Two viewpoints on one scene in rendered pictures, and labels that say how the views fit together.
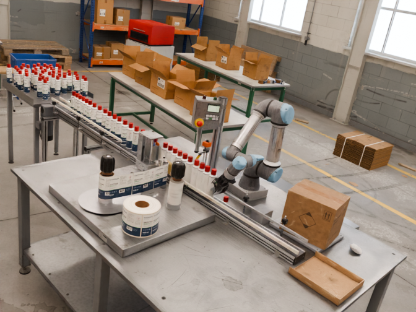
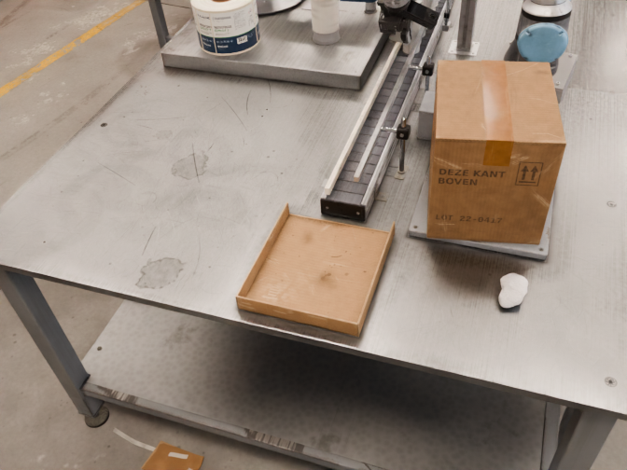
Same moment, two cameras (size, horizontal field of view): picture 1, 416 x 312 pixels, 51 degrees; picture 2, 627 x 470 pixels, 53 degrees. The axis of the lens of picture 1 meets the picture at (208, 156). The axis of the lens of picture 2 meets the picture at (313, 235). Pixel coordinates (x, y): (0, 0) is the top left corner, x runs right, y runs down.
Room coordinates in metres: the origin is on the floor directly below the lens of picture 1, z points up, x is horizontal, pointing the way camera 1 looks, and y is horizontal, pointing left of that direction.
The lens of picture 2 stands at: (1.59, -1.58, 1.83)
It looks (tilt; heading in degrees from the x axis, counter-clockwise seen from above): 44 degrees down; 70
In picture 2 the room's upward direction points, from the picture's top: 5 degrees counter-clockwise
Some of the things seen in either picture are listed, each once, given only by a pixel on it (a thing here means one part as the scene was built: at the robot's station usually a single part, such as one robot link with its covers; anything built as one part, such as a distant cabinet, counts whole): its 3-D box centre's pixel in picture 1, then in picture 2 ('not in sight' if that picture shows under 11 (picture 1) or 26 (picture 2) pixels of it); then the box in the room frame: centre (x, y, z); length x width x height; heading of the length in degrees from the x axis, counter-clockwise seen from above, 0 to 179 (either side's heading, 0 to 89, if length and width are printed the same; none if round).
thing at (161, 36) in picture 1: (148, 55); not in sight; (8.31, 1.41, 0.61); 0.70 x 0.60 x 1.22; 51
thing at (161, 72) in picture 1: (167, 80); not in sight; (5.14, 0.62, 0.97); 0.45 x 0.38 x 0.37; 132
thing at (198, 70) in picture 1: (203, 70); not in sight; (9.78, 0.41, 0.19); 0.64 x 0.54 x 0.37; 133
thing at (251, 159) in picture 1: (244, 161); not in sight; (2.46, -0.23, 1.19); 0.11 x 0.11 x 0.08; 51
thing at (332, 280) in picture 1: (326, 276); (319, 263); (1.91, -0.71, 0.85); 0.30 x 0.26 x 0.04; 48
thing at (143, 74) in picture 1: (149, 70); not in sight; (5.48, 0.91, 0.97); 0.44 x 0.38 x 0.37; 134
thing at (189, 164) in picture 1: (188, 170); not in sight; (2.65, 0.11, 0.98); 0.05 x 0.05 x 0.20
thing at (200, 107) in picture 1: (207, 112); not in sight; (2.71, 0.05, 1.38); 0.17 x 0.10 x 0.19; 103
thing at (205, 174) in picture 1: (205, 180); not in sight; (2.54, -0.01, 0.98); 0.05 x 0.05 x 0.20
